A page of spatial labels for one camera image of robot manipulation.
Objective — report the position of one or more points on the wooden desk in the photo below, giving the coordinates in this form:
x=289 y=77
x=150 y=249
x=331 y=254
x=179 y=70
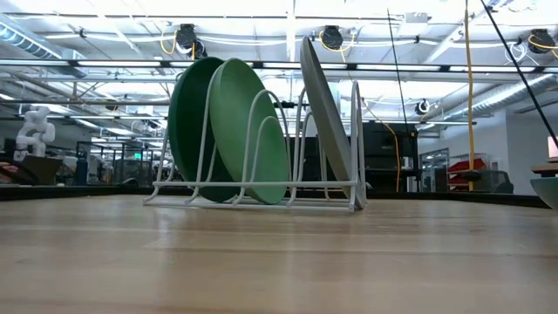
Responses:
x=545 y=169

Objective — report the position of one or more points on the black tall cabinet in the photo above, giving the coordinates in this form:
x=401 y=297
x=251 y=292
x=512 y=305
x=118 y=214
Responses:
x=383 y=148

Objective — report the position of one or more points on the teal round plate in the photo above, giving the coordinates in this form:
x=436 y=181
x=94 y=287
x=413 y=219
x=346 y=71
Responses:
x=547 y=192

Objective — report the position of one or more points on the gray round plate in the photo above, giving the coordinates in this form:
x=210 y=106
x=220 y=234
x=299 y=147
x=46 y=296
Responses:
x=324 y=118

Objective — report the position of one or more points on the red bin shelving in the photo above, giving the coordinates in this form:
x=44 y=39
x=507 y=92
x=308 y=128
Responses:
x=466 y=168

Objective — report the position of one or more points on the light green round plate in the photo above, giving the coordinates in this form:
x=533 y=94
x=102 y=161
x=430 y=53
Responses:
x=231 y=122

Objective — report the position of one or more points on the silver ventilation duct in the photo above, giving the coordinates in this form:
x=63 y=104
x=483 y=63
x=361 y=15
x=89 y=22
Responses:
x=26 y=43
x=501 y=98

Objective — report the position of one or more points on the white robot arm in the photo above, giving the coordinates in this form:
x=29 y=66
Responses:
x=35 y=131

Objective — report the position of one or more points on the dark green round plate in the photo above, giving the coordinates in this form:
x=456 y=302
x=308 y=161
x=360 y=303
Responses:
x=187 y=131

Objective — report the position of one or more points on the gray office chair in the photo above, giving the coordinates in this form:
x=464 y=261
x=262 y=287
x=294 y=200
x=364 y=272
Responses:
x=497 y=181

